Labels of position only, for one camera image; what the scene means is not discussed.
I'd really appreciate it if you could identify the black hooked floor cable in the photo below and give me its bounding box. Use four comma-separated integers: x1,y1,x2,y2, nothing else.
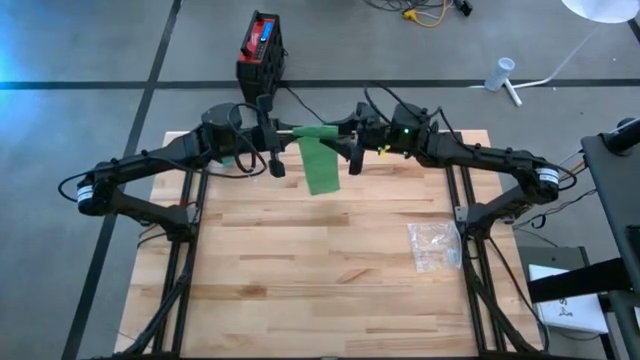
512,188,600,232

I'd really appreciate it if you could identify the white lamp stand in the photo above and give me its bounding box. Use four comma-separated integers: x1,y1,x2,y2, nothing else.
467,22,606,109

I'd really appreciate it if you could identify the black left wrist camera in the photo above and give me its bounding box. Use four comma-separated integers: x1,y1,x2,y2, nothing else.
249,125,274,151

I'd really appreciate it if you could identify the white cardboard box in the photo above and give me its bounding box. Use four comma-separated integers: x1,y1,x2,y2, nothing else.
528,262,611,335

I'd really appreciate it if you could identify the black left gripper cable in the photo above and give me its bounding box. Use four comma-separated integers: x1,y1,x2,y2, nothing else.
199,102,270,180

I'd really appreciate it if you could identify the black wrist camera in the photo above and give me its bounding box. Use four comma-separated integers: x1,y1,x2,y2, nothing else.
249,125,274,151
369,119,397,150

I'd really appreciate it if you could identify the black cable tangle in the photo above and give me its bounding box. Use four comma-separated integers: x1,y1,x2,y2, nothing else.
362,0,454,14

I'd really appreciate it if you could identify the white translucent lampshade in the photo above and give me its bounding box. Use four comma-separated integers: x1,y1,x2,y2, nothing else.
559,0,640,25

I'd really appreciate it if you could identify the coloured wire bundle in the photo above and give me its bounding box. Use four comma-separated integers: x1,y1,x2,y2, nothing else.
554,149,589,187

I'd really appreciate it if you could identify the translucent white plastic cup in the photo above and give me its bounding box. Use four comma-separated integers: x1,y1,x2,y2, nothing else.
483,56,517,93

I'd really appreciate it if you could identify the yellow cable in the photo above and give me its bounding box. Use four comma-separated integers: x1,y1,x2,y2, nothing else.
402,7,449,29

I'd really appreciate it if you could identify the clear plastic bag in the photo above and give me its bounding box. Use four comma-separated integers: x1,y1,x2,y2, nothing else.
407,220,464,274

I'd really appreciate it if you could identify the black side cart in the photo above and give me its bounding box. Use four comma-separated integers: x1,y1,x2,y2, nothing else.
527,117,640,360

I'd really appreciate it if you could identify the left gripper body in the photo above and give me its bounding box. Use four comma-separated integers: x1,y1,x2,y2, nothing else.
249,93,287,179

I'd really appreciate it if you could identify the dark green bandage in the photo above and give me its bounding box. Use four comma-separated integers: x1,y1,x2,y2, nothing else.
292,124,343,197

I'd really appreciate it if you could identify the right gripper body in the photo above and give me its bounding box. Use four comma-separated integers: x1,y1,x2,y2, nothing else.
348,102,396,176

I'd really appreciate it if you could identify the black power cable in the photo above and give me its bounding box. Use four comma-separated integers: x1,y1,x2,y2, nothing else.
285,85,329,126

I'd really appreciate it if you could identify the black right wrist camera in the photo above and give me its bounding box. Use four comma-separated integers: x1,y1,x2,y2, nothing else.
369,119,397,150

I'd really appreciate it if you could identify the red black power station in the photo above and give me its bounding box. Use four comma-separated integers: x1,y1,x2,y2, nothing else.
235,9,287,106

